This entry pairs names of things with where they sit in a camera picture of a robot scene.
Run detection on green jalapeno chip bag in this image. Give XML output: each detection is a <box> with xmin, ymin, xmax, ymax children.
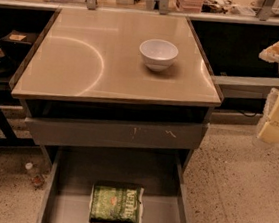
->
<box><xmin>89</xmin><ymin>183</ymin><xmax>144</xmax><ymax>223</ymax></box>

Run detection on closed grey top drawer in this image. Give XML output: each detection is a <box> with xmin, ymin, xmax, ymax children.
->
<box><xmin>26</xmin><ymin>117</ymin><xmax>208</xmax><ymax>150</ymax></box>

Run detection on grey drawer cabinet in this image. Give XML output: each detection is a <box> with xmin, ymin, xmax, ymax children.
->
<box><xmin>0</xmin><ymin>0</ymin><xmax>233</xmax><ymax>223</ymax></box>

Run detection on open grey middle drawer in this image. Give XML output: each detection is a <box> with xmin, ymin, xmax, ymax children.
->
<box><xmin>37</xmin><ymin>147</ymin><xmax>190</xmax><ymax>223</ymax></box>

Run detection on white ceramic bowl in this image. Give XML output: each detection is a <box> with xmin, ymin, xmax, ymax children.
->
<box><xmin>139</xmin><ymin>39</ymin><xmax>179</xmax><ymax>72</ymax></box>

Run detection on small bottle on floor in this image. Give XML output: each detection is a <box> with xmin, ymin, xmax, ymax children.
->
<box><xmin>24</xmin><ymin>162</ymin><xmax>44</xmax><ymax>188</ymax></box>

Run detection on dark shelf with items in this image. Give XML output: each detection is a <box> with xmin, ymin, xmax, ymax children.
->
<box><xmin>0</xmin><ymin>30</ymin><xmax>38</xmax><ymax>81</ymax></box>

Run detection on grey metal bench rail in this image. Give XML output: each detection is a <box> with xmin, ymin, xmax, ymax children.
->
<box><xmin>213</xmin><ymin>76</ymin><xmax>279</xmax><ymax>99</ymax></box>

